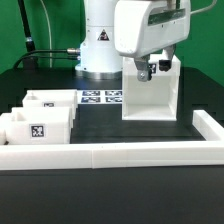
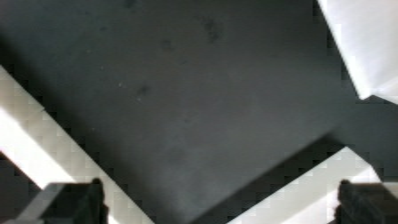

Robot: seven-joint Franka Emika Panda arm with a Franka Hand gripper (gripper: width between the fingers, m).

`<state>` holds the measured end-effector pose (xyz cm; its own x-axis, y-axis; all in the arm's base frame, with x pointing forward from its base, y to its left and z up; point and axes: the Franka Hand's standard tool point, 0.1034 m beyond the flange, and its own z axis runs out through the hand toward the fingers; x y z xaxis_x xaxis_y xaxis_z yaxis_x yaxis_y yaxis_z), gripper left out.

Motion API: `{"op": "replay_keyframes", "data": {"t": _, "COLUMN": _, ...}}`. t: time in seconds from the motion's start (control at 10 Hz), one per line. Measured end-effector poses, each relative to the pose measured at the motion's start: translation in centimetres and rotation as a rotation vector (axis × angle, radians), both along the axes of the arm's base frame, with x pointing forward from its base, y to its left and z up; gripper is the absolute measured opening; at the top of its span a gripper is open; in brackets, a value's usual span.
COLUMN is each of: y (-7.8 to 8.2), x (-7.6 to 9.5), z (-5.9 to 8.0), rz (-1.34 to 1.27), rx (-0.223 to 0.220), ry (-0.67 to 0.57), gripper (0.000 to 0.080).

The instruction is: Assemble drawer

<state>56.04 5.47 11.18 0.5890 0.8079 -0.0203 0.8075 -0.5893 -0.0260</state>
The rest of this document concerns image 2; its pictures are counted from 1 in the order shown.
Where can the white drawer cabinet box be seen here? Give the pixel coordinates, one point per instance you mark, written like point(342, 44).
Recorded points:
point(363, 24)

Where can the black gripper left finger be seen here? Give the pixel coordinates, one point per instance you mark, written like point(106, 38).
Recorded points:
point(68, 204)

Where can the white U-shaped boundary fence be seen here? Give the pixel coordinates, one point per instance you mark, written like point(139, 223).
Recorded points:
point(219, 150)

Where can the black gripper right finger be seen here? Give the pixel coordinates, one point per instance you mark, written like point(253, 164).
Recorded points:
point(369, 203)

